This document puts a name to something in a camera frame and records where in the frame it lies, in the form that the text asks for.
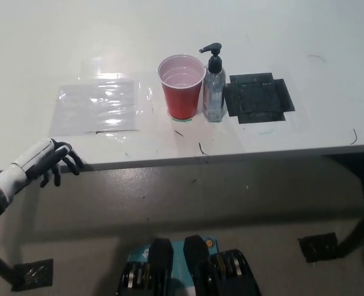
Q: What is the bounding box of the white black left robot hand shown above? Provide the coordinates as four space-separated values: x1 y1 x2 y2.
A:
0 138 84 202

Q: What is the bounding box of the clear soap pump bottle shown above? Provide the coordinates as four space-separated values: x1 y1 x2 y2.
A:
199 42 227 123

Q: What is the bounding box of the clear plastic sheet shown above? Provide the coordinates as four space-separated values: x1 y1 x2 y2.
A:
49 78 141 136

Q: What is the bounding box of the red plastic cup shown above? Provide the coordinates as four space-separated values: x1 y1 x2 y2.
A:
157 54 206 120

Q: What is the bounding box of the black tape square patch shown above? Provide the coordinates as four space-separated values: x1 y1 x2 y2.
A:
224 72 296 125

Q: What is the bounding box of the green tape ring marker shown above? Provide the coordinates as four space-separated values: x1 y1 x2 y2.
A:
170 114 195 124

